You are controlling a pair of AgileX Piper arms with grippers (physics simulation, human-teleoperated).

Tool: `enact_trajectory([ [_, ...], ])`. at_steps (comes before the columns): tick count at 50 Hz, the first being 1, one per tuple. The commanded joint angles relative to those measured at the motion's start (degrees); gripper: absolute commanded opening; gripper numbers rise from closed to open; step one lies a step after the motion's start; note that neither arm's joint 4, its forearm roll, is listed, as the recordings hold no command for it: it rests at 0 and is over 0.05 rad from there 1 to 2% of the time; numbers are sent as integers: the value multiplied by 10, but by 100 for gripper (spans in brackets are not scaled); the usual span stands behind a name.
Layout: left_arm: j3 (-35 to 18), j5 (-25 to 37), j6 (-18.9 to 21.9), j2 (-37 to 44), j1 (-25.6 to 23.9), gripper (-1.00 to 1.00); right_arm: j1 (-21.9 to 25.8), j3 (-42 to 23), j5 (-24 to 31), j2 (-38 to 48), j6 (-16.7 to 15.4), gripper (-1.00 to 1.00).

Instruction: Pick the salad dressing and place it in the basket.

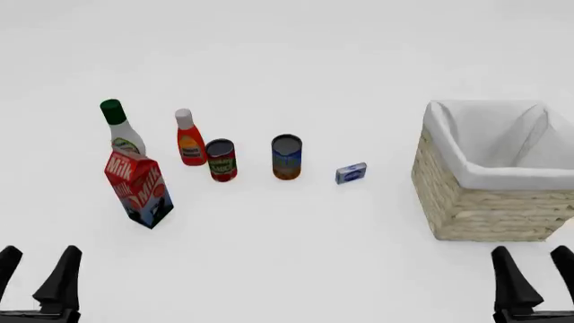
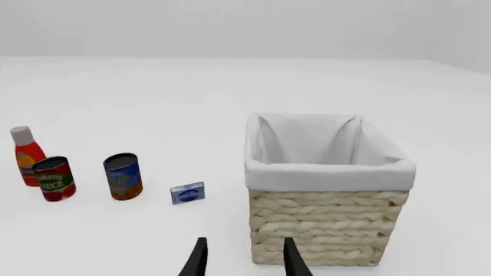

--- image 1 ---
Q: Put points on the red bottle with white cap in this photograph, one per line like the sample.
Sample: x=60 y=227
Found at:
x=190 y=144

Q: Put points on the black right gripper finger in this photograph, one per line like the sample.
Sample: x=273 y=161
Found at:
x=511 y=282
x=566 y=266

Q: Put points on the red milk carton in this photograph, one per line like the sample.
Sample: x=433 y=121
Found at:
x=141 y=193

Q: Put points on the white bottle with green cap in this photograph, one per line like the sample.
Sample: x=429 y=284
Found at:
x=123 y=129

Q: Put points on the wicker basket with white liner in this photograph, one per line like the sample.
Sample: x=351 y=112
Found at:
x=489 y=175

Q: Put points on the blue and orange tin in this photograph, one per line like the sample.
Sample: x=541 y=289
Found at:
x=286 y=158

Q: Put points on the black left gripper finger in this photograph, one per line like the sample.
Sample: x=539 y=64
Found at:
x=8 y=260
x=63 y=279

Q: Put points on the small blue and white box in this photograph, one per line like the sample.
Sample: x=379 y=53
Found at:
x=351 y=174

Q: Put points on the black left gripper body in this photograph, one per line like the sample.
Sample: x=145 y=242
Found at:
x=45 y=317

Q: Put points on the red and green tin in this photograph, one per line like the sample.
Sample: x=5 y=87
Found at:
x=222 y=161

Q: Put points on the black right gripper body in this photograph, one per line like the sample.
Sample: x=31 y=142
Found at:
x=538 y=318

